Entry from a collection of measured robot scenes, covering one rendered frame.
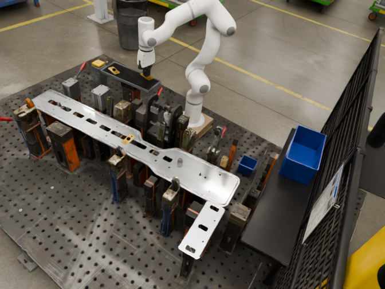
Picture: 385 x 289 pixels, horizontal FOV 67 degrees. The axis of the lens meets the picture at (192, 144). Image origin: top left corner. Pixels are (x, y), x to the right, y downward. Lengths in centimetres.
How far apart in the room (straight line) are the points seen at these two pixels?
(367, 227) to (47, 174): 265
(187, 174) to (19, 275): 148
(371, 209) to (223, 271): 198
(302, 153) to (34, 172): 162
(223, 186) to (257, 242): 34
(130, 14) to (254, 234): 359
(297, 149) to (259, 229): 62
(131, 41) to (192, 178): 334
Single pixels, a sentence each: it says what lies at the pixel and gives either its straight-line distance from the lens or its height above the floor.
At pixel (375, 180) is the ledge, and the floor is 143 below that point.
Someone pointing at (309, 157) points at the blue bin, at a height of 103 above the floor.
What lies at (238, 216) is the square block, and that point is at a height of 106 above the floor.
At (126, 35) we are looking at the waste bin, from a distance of 459.
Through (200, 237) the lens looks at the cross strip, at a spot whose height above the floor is 100.
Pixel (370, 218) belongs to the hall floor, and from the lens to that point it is 322.
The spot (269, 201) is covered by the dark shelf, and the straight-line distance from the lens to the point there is 152.
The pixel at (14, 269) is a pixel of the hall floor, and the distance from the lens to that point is 257.
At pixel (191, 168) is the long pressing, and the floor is 100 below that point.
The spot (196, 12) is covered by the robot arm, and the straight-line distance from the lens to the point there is 170.
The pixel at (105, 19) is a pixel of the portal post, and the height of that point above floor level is 2.
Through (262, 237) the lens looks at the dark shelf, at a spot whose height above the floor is 103.
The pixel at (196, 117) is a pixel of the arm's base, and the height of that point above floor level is 85.
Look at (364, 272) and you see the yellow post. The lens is 77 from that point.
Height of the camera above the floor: 220
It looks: 45 degrees down
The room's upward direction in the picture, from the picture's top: 9 degrees clockwise
